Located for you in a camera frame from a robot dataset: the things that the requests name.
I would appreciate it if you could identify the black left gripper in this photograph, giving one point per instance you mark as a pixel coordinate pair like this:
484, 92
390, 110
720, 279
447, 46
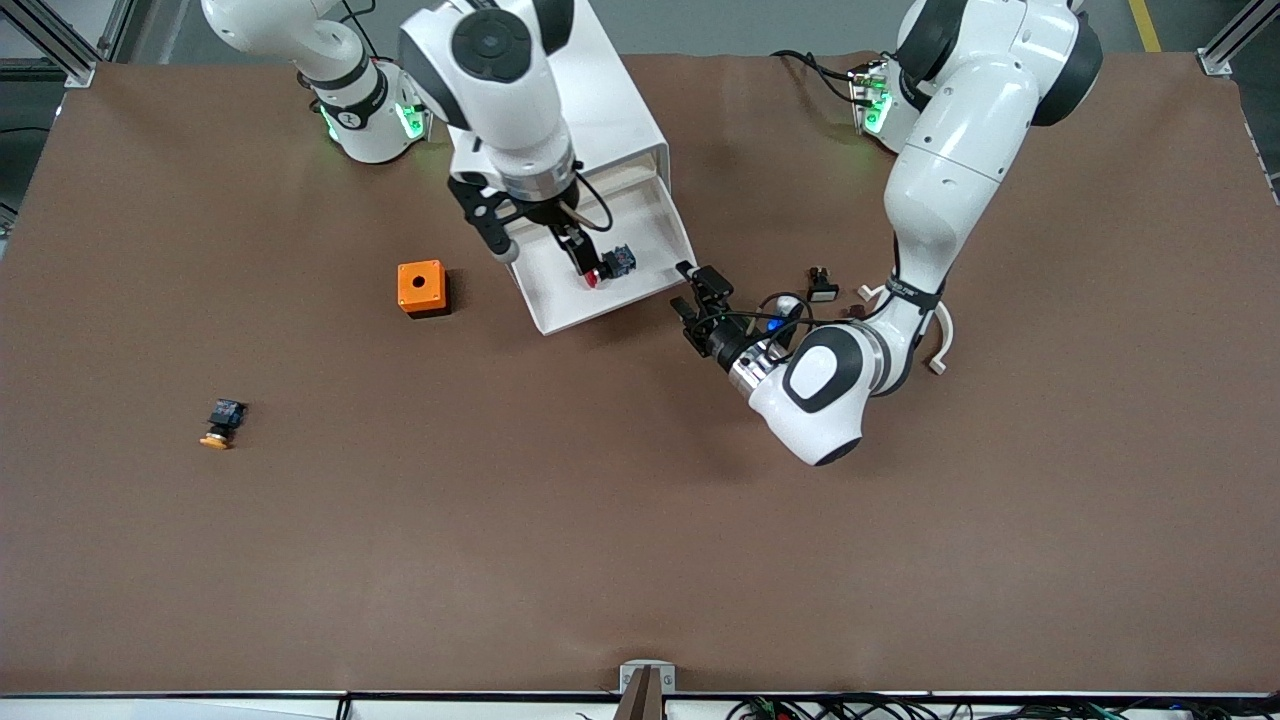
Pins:
722, 342

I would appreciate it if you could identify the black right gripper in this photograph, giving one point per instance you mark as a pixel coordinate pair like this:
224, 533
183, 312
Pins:
556, 214

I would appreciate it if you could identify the red push button switch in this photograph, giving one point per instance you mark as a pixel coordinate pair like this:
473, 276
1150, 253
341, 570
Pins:
620, 262

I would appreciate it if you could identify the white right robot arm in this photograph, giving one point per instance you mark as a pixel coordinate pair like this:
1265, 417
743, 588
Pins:
500, 90

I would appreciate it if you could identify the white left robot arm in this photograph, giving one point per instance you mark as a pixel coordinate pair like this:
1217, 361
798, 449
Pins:
830, 400

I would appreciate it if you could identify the black white rectangular push button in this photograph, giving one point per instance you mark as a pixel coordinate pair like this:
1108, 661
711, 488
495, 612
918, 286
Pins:
822, 293

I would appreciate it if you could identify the orange button box with hole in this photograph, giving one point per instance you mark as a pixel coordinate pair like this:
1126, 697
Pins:
407, 275

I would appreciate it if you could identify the brown table cover sheet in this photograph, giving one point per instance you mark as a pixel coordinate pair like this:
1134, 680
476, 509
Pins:
640, 500

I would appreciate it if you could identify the white curved plastic bracket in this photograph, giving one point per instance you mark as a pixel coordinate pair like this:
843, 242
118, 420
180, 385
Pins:
947, 340

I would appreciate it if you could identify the yellow push button switch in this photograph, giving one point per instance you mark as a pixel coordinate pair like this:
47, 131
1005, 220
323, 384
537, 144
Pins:
225, 415

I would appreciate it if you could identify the grey metal table bracket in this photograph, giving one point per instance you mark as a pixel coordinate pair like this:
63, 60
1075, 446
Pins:
630, 672

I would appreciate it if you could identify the aluminium frame profile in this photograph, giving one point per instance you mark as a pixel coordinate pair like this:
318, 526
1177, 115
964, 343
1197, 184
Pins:
1215, 62
118, 25
80, 75

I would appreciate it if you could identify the white table edge rail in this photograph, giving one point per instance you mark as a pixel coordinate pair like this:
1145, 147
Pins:
150, 710

